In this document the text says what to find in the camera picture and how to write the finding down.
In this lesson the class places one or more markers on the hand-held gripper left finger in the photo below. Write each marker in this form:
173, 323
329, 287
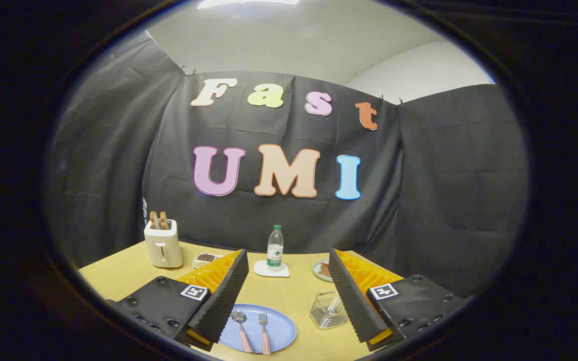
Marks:
224, 301

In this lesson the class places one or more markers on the brown toast slice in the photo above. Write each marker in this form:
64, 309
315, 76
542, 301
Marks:
163, 220
153, 220

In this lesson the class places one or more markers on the white divided condiment tray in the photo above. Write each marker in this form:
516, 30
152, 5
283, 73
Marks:
203, 258

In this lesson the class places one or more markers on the white square coaster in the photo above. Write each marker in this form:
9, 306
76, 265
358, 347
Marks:
264, 271

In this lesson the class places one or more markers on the sliced meat with garnish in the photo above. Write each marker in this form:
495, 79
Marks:
324, 271

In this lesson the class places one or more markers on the ceiling light panel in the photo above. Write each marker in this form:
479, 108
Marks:
249, 2

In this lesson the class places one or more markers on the pale green oval plate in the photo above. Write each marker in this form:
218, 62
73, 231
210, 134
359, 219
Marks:
316, 271

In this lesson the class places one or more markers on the metal mesh basket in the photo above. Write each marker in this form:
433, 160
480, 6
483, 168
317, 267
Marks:
326, 313

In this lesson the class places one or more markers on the blue round plate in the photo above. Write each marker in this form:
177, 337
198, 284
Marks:
279, 326

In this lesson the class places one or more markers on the black backdrop cloth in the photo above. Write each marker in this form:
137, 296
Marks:
419, 200

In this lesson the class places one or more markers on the clear water bottle green cap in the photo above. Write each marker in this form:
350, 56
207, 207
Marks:
275, 250

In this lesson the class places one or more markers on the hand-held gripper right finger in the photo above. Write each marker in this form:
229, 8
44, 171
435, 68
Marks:
351, 301

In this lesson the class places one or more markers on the cream toaster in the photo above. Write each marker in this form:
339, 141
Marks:
163, 248

